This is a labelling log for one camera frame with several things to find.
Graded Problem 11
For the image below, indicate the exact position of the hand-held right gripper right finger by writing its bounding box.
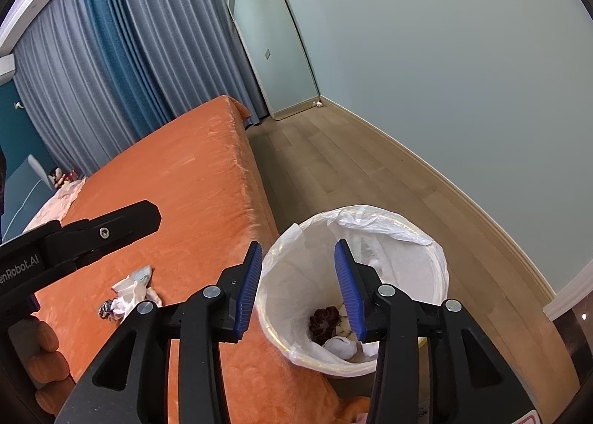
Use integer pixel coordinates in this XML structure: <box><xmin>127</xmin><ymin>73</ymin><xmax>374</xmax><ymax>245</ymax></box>
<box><xmin>334</xmin><ymin>239</ymin><xmax>563</xmax><ymax>424</ymax></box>

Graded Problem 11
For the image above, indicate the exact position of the standing floor mirror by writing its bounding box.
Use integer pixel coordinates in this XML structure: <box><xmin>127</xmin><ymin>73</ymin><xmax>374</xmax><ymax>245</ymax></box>
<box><xmin>220</xmin><ymin>0</ymin><xmax>321</xmax><ymax>121</ymax></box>

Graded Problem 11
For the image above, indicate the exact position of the bin with white liner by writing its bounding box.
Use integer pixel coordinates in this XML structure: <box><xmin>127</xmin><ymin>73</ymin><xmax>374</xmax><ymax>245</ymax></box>
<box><xmin>256</xmin><ymin>205</ymin><xmax>450</xmax><ymax>378</ymax></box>

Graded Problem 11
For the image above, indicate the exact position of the teal curtain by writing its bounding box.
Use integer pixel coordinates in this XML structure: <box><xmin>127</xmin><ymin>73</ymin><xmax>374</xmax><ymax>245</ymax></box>
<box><xmin>81</xmin><ymin>0</ymin><xmax>174</xmax><ymax>142</ymax></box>

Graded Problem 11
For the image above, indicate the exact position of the grey curtain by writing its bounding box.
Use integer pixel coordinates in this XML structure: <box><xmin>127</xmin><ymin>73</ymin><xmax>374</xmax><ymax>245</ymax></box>
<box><xmin>14</xmin><ymin>2</ymin><xmax>140</xmax><ymax>175</ymax></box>
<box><xmin>113</xmin><ymin>0</ymin><xmax>272</xmax><ymax>126</ymax></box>

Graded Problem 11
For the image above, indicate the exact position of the patterned round trash bin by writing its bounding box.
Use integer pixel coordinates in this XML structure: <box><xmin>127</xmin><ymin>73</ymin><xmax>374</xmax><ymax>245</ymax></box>
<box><xmin>256</xmin><ymin>205</ymin><xmax>450</xmax><ymax>378</ymax></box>

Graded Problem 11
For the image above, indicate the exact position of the dark red scrunchie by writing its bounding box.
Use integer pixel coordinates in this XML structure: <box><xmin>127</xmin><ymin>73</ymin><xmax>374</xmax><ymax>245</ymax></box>
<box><xmin>309</xmin><ymin>307</ymin><xmax>342</xmax><ymax>345</ymax></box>

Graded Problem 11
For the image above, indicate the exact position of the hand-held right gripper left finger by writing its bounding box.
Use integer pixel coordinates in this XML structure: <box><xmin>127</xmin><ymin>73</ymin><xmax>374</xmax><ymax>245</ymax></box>
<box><xmin>56</xmin><ymin>241</ymin><xmax>264</xmax><ymax>424</ymax></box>

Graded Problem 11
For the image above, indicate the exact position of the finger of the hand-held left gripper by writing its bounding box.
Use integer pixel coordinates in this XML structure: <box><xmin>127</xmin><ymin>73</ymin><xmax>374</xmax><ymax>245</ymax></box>
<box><xmin>44</xmin><ymin>200</ymin><xmax>163</xmax><ymax>277</ymax></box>

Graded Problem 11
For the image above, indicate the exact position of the pinkish white tissue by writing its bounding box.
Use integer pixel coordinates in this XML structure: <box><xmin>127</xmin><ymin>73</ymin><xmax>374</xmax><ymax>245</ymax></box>
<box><xmin>111</xmin><ymin>278</ymin><xmax>163</xmax><ymax>322</ymax></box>

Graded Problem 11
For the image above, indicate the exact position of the blue and white wrapper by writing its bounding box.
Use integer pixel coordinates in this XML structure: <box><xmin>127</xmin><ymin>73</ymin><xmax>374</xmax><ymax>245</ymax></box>
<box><xmin>127</xmin><ymin>265</ymin><xmax>153</xmax><ymax>286</ymax></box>

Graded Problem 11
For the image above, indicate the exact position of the orange plush blanket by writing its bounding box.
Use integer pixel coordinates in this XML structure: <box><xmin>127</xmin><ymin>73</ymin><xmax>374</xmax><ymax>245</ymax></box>
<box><xmin>32</xmin><ymin>95</ymin><xmax>371</xmax><ymax>424</ymax></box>

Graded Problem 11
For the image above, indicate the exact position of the pink embroidered quilt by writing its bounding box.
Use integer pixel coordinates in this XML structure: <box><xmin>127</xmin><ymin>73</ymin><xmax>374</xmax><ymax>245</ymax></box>
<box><xmin>34</xmin><ymin>176</ymin><xmax>86</xmax><ymax>225</ymax></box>

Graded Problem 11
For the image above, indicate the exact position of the person's left hand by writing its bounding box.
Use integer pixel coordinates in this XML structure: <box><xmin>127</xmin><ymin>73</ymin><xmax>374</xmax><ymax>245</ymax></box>
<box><xmin>28</xmin><ymin>321</ymin><xmax>73</xmax><ymax>412</ymax></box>

